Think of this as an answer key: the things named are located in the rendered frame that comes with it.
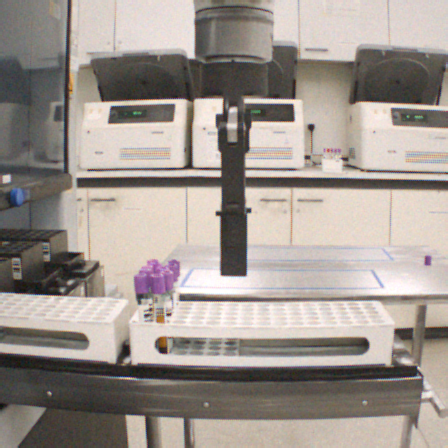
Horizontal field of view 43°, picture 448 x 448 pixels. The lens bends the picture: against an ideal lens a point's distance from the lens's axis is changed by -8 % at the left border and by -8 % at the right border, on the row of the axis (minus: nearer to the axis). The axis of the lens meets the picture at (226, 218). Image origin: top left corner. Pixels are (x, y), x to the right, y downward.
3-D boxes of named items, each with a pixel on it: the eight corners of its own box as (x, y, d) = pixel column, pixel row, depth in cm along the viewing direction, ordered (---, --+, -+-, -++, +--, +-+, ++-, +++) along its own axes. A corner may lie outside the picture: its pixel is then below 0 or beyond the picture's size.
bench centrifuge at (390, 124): (362, 172, 293) (360, 37, 284) (345, 166, 354) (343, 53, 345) (463, 175, 290) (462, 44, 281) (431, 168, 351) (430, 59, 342)
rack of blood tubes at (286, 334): (130, 374, 66) (127, 323, 65) (145, 345, 76) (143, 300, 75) (391, 374, 64) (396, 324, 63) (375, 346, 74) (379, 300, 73)
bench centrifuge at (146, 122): (77, 171, 300) (78, 49, 292) (108, 165, 362) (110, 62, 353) (183, 170, 296) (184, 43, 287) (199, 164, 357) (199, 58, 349)
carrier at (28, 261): (35, 273, 107) (33, 241, 107) (45, 273, 107) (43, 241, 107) (12, 287, 96) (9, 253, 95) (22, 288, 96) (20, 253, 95)
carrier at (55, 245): (60, 257, 123) (59, 229, 122) (69, 257, 122) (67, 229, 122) (41, 269, 111) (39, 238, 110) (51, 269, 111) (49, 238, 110)
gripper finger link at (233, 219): (240, 198, 67) (240, 201, 64) (240, 244, 67) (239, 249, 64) (227, 198, 67) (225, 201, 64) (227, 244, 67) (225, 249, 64)
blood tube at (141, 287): (140, 369, 66) (130, 276, 64) (145, 363, 68) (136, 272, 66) (152, 370, 66) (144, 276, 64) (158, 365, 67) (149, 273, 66)
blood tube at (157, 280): (172, 370, 66) (164, 276, 64) (157, 370, 66) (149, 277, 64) (171, 364, 68) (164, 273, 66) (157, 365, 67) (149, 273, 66)
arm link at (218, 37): (273, 23, 69) (273, 70, 70) (197, 23, 69) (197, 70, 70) (275, 7, 60) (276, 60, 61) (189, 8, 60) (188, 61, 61)
